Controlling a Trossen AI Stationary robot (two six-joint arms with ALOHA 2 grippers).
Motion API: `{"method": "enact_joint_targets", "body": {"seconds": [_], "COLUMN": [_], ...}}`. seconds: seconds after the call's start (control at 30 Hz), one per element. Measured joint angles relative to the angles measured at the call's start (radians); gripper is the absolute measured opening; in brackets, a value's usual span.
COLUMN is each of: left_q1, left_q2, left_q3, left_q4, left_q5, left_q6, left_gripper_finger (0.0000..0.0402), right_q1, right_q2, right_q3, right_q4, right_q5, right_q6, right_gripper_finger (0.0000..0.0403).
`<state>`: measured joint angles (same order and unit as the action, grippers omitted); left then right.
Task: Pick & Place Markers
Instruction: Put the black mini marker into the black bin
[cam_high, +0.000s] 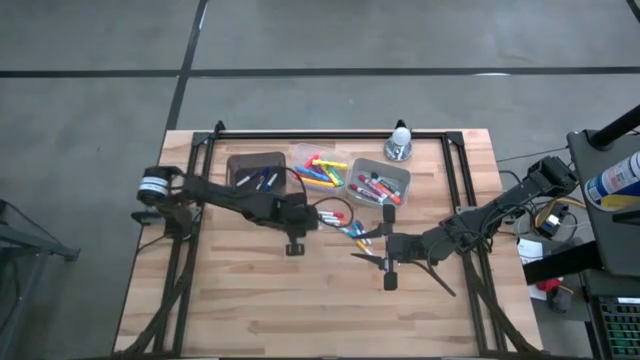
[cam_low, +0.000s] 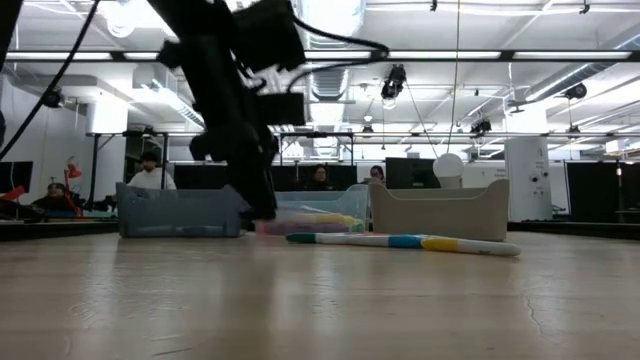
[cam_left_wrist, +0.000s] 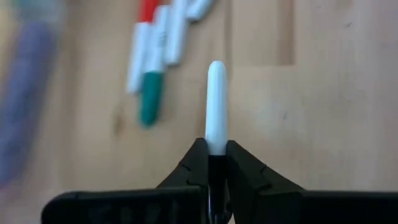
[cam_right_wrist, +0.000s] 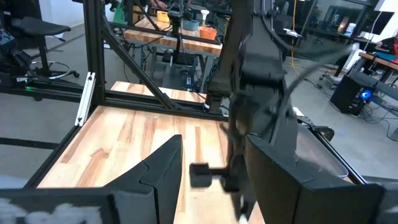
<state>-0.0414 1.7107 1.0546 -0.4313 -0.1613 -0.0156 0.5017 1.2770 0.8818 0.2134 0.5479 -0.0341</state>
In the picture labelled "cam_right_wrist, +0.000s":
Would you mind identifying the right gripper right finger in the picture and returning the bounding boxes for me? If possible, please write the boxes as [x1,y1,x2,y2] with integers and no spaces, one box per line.
[244,133,386,224]

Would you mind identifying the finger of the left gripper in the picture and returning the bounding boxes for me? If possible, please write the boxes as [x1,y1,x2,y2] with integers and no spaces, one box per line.
[233,186,257,223]

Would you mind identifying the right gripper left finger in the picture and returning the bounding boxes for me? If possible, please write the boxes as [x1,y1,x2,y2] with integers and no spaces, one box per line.
[104,134,184,224]

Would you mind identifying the orange small bin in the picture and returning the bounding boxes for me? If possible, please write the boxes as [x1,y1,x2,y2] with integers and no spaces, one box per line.
[198,26,218,41]

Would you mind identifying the black computer tower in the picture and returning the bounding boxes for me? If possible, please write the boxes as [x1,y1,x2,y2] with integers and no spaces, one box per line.
[329,74,374,116]

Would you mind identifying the wooden background table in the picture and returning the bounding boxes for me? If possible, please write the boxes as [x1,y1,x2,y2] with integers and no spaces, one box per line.
[123,16,223,94]

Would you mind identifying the blue-grey small bin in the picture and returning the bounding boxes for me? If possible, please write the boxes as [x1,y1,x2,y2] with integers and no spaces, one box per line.
[182,19,200,31]

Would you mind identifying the yellow box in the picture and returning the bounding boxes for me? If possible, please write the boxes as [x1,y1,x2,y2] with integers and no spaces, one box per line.
[156,10,170,24]

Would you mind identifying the white blue wipes canister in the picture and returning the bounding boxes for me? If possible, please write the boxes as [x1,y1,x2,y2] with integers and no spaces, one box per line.
[344,22,358,37]

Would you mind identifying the wooden desk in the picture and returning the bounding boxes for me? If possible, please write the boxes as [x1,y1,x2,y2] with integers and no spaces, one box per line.
[351,51,398,110]

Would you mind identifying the person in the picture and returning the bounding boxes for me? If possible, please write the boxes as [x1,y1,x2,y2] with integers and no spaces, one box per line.
[376,28,398,54]

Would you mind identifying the black monitor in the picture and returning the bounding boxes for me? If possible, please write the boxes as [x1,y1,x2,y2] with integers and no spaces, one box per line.
[362,10,395,35]

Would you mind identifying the black office chair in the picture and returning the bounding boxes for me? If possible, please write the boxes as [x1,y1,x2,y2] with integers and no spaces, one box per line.
[9,15,81,80]

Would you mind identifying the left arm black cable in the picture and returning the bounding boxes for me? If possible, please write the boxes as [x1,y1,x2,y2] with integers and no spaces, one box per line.
[273,46,354,131]

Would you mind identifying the silver aluminium bracket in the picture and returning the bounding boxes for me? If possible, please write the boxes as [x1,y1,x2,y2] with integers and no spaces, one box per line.
[74,71,96,128]

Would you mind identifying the yellow hanging cable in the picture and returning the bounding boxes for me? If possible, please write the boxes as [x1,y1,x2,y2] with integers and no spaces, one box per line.
[289,0,297,68]

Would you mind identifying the black aluminium frame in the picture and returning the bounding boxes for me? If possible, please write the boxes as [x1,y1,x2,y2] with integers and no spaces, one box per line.
[0,0,368,190]

